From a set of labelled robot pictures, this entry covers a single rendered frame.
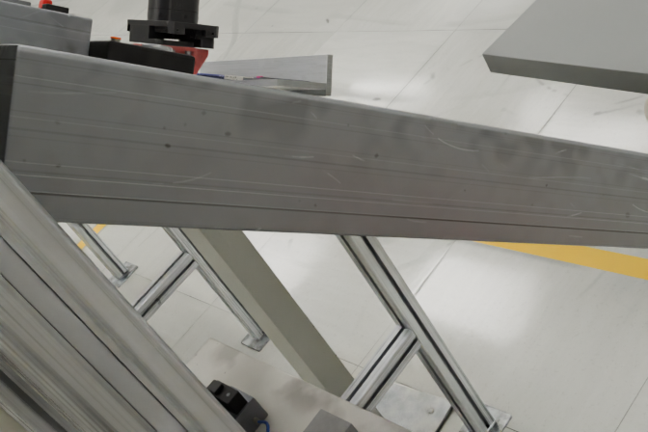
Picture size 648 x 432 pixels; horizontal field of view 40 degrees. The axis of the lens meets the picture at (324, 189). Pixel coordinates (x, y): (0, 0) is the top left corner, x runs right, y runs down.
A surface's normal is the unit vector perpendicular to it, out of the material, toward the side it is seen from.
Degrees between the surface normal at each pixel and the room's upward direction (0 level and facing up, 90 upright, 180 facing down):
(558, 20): 0
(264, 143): 90
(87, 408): 90
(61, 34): 90
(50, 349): 90
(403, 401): 0
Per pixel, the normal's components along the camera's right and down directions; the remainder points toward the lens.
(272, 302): 0.69, 0.07
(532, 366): -0.47, -0.72
